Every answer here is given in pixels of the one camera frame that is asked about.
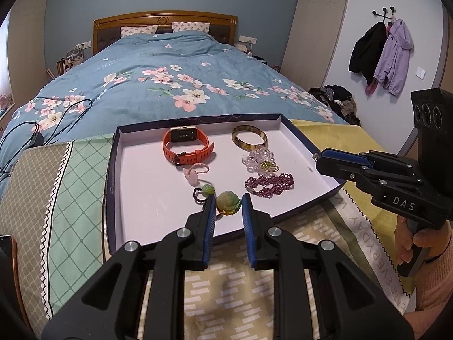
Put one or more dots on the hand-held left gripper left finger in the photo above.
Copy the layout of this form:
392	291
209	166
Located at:
211	230

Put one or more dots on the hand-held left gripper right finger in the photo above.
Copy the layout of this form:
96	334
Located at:
247	230

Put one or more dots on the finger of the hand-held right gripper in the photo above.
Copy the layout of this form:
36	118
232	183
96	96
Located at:
336	154
336	168

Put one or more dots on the white tray with dark rim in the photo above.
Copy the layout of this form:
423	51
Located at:
148	191

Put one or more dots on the person's right forearm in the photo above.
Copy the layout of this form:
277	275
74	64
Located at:
435	283

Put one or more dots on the person's right hand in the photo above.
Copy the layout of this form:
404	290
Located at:
403	244

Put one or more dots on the dark clothes pile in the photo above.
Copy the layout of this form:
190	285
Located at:
339	99

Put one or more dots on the tortoiseshell bangle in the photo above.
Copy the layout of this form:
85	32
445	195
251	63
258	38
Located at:
236	141

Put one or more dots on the orange smartwatch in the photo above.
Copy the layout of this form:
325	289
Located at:
167	146

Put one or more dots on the purple jacket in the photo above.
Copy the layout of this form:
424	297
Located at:
393	60

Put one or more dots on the black jacket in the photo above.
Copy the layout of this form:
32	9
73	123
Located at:
368	49

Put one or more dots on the blue floral duvet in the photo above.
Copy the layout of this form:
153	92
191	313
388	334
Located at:
141	60

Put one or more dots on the floral pillow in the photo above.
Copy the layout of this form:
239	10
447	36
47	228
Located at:
139	31
191	27

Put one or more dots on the black power adapter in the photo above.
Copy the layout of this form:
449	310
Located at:
36	140

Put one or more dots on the smartphone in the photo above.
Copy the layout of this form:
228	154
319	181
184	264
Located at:
6	244

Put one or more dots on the wooden headboard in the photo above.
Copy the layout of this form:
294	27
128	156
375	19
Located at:
162	19

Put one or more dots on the bedside clutter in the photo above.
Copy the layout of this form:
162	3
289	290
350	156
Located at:
69	62

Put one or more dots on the white light switch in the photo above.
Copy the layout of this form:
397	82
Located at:
420	72

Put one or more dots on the black wall coat hook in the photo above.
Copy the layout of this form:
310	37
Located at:
384	14

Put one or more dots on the white wall socket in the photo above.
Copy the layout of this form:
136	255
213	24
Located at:
246	39
83	45

